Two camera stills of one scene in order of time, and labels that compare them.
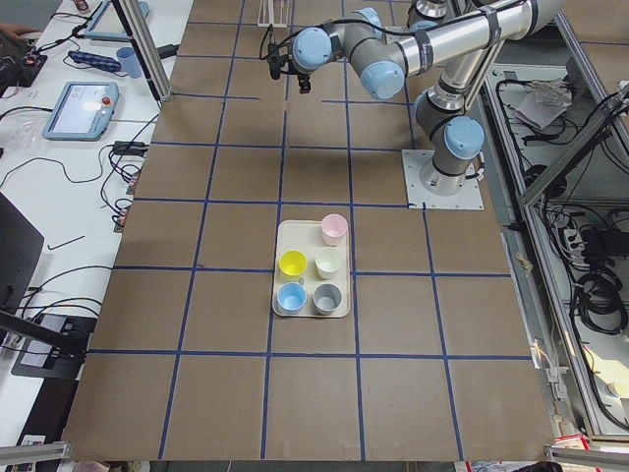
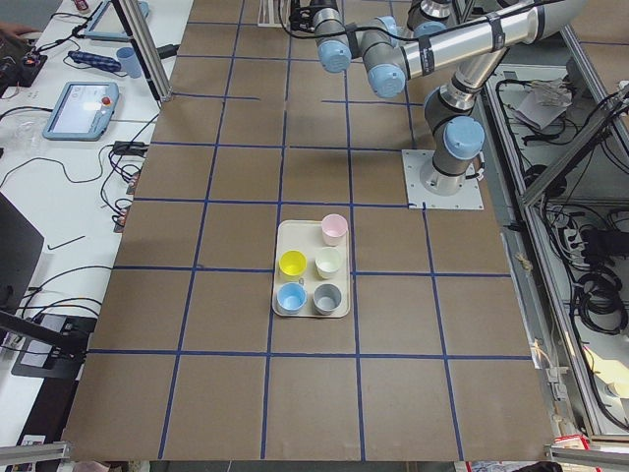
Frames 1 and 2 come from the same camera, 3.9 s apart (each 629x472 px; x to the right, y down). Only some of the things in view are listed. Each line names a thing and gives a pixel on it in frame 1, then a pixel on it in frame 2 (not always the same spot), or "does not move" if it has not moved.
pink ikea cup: (334, 228) does not move
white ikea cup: (327, 262) does not move
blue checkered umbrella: (101, 63) does not move
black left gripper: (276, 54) -> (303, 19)
